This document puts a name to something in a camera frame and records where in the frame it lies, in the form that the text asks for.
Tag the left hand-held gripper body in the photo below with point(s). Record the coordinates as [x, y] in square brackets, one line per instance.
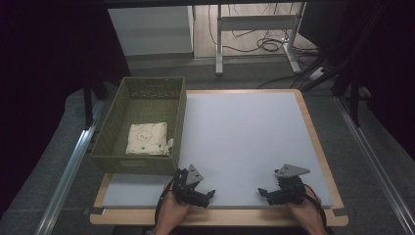
[194, 192]

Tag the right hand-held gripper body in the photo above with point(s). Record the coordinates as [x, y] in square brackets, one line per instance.
[292, 192]

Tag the green woven basket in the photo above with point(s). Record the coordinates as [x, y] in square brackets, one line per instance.
[143, 161]

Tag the cream cloth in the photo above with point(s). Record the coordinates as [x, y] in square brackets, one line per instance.
[147, 138]

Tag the person's right hand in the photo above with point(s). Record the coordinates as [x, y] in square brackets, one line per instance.
[310, 218]

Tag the person's left hand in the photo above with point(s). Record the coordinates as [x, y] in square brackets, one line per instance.
[169, 218]

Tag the grey tape piece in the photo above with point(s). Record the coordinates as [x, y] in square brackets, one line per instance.
[340, 211]
[97, 210]

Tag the white foam board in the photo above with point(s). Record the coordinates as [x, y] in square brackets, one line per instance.
[241, 137]

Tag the black stand leg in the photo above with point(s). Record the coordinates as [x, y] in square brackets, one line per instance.
[88, 104]
[355, 101]

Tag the white power strip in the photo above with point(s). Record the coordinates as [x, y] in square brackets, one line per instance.
[317, 73]

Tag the white cabinet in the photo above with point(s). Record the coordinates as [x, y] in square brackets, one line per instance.
[150, 31]

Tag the aluminium rail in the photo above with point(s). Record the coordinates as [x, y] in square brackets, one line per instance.
[375, 163]
[68, 176]

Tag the white desk frame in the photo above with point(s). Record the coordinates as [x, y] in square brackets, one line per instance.
[257, 23]

